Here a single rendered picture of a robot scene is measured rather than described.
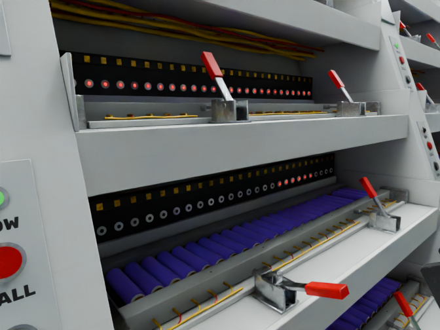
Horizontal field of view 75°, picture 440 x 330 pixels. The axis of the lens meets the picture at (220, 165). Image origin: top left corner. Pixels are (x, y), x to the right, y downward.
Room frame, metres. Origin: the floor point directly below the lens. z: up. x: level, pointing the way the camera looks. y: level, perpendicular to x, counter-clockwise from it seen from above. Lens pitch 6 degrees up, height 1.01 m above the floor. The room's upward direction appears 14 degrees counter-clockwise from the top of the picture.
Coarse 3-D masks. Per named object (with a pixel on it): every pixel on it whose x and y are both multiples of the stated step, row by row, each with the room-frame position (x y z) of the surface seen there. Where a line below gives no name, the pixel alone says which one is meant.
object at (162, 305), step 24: (384, 192) 0.58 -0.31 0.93; (336, 216) 0.46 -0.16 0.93; (288, 240) 0.38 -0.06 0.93; (312, 240) 0.42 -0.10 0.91; (216, 264) 0.32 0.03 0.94; (240, 264) 0.33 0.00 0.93; (264, 264) 0.35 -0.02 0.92; (168, 288) 0.28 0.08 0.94; (192, 288) 0.28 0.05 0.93; (216, 288) 0.31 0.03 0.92; (240, 288) 0.31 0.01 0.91; (120, 312) 0.25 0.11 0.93; (144, 312) 0.25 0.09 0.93; (168, 312) 0.27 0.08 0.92
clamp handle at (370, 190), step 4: (360, 180) 0.47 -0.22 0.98; (364, 180) 0.47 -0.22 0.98; (364, 184) 0.47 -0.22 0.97; (368, 184) 0.47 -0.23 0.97; (364, 188) 0.47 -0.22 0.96; (368, 188) 0.47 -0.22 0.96; (372, 188) 0.47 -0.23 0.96; (368, 192) 0.47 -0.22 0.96; (372, 192) 0.47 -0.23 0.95; (372, 196) 0.47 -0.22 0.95; (376, 200) 0.47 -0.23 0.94; (376, 204) 0.46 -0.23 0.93; (380, 204) 0.47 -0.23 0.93; (380, 208) 0.46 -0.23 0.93; (380, 212) 0.46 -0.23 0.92; (384, 212) 0.46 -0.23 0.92; (384, 216) 0.46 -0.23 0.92; (388, 216) 0.46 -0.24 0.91
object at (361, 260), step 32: (288, 192) 0.56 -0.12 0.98; (416, 192) 0.58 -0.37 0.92; (192, 224) 0.42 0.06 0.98; (352, 224) 0.49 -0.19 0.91; (416, 224) 0.49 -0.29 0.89; (288, 256) 0.39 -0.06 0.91; (320, 256) 0.39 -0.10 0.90; (352, 256) 0.39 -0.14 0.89; (384, 256) 0.41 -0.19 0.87; (352, 288) 0.36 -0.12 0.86; (224, 320) 0.27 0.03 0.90; (256, 320) 0.27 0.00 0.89; (288, 320) 0.27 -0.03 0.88; (320, 320) 0.31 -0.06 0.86
